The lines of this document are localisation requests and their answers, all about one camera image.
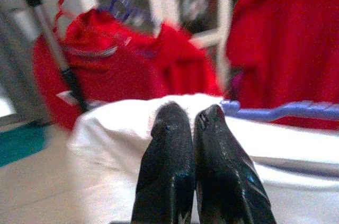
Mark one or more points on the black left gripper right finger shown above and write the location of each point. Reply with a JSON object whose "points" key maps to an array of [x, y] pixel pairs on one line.
{"points": [[219, 160]]}

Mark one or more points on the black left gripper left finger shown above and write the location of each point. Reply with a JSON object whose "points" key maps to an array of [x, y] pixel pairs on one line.
{"points": [[169, 155]]}

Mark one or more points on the white t-shirt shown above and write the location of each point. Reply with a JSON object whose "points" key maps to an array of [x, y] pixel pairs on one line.
{"points": [[111, 134]]}

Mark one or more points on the purple plastic hanger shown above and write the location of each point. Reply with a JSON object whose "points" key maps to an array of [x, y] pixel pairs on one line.
{"points": [[291, 110]]}

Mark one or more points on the red polo shirt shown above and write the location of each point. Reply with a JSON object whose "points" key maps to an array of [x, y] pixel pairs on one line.
{"points": [[47, 89], [286, 49], [119, 75]]}

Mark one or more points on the chrome clothes rack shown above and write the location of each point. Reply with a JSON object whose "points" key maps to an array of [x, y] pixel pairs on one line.
{"points": [[74, 86]]}

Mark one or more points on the teal floor mat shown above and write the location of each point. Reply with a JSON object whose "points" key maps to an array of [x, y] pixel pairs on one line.
{"points": [[18, 144]]}

